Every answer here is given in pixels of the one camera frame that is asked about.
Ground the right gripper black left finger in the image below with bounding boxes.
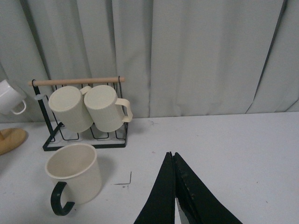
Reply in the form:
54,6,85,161
135,152,176,224

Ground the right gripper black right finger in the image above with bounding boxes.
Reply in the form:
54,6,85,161
173,153,241,224

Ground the cream cup black handle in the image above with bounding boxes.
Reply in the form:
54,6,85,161
45,143,102,216

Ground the cream ribbed mug right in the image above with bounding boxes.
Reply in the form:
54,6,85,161
84,85,133,133

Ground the cream ribbed mug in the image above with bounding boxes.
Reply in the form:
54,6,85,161
49,86,93,133
84,85,133,133

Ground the cream ribbed mug left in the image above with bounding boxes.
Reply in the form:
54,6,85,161
49,86,93,133

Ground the wooden mug tree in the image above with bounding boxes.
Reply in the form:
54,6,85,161
0,128,27,155

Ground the white mug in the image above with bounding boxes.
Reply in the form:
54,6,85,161
0,79,27,115

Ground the black wire cup rack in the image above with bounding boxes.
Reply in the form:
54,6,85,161
27,76,128,152

